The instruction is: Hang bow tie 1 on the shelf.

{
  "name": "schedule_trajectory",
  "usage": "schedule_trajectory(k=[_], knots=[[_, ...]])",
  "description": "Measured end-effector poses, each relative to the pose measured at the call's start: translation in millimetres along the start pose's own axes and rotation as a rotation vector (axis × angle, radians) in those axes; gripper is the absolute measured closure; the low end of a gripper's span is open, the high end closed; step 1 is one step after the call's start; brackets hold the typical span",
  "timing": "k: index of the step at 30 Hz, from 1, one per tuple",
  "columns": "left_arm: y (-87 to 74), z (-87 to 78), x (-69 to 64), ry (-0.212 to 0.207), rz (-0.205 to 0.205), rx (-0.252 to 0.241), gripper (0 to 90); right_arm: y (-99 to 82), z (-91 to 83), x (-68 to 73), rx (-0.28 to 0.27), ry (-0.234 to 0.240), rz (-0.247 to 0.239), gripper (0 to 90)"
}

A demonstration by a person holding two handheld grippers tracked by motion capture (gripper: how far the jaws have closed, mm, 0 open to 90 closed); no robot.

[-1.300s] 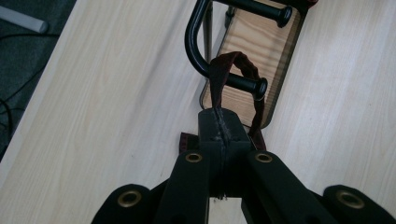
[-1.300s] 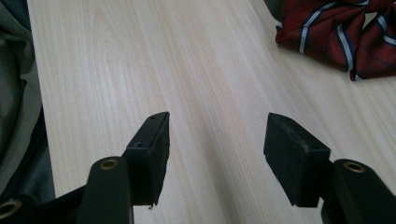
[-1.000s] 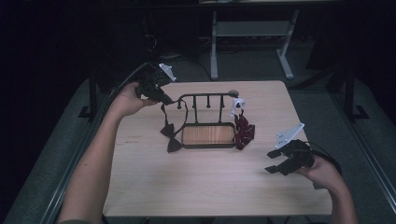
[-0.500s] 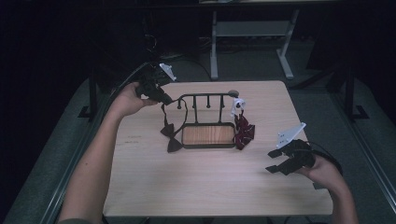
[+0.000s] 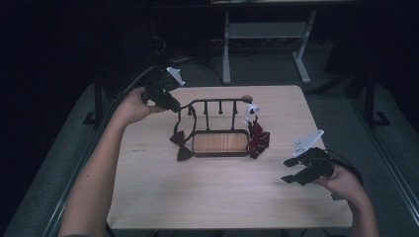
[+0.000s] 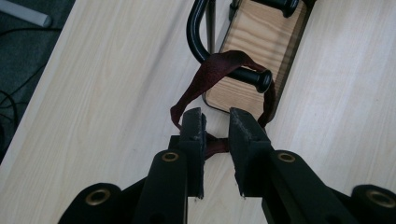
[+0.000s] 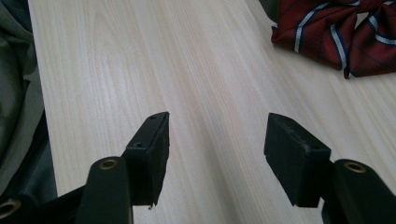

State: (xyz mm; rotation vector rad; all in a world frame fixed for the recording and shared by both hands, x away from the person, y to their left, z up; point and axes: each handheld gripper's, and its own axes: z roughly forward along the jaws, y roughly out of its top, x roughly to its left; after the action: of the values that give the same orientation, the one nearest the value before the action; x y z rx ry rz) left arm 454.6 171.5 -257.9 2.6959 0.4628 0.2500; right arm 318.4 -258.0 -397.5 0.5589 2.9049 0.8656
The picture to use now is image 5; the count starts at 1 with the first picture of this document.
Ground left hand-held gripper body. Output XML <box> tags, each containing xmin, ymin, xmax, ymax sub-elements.
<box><xmin>141</xmin><ymin>65</ymin><xmax>186</xmax><ymax>112</ymax></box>

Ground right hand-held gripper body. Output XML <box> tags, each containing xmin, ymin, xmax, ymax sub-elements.
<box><xmin>290</xmin><ymin>128</ymin><xmax>335</xmax><ymax>186</ymax></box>

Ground red striped bow tie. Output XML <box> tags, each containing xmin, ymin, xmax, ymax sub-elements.
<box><xmin>242</xmin><ymin>103</ymin><xmax>272</xmax><ymax>160</ymax></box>

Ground black bow tie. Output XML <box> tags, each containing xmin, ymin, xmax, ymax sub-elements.
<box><xmin>169</xmin><ymin>103</ymin><xmax>200</xmax><ymax>163</ymax></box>

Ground black rack with wooden tray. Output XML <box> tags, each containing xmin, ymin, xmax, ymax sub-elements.
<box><xmin>179</xmin><ymin>97</ymin><xmax>255</xmax><ymax>158</ymax></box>

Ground person's left hand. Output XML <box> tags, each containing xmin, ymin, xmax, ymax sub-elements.
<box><xmin>113</xmin><ymin>86</ymin><xmax>166</xmax><ymax>126</ymax></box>

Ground person's right hand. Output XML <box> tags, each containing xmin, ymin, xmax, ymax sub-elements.
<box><xmin>314</xmin><ymin>162</ymin><xmax>365</xmax><ymax>203</ymax></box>

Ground black metal stand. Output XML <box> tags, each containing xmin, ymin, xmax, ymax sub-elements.
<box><xmin>82</xmin><ymin>70</ymin><xmax>111</xmax><ymax>127</ymax></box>
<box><xmin>360</xmin><ymin>63</ymin><xmax>391</xmax><ymax>130</ymax></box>

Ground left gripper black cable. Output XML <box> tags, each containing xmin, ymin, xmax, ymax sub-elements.
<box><xmin>105</xmin><ymin>64</ymin><xmax>163</xmax><ymax>115</ymax></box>

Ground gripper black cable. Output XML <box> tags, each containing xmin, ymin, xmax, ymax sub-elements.
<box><xmin>324</xmin><ymin>149</ymin><xmax>365</xmax><ymax>186</ymax></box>
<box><xmin>105</xmin><ymin>64</ymin><xmax>163</xmax><ymax>115</ymax></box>

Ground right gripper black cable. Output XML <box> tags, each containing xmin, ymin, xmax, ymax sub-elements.
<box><xmin>324</xmin><ymin>149</ymin><xmax>365</xmax><ymax>186</ymax></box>

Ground black floor cables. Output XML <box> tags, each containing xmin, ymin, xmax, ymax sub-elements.
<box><xmin>151</xmin><ymin>34</ymin><xmax>225</xmax><ymax>89</ymax></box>

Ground grey metal rail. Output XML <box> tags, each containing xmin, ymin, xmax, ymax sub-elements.
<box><xmin>41</xmin><ymin>95</ymin><xmax>115</xmax><ymax>237</ymax></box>
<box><xmin>349</xmin><ymin>97</ymin><xmax>419</xmax><ymax>216</ymax></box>

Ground white metal desk frame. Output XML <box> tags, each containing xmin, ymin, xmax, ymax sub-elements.
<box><xmin>221</xmin><ymin>9</ymin><xmax>318</xmax><ymax>85</ymax></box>

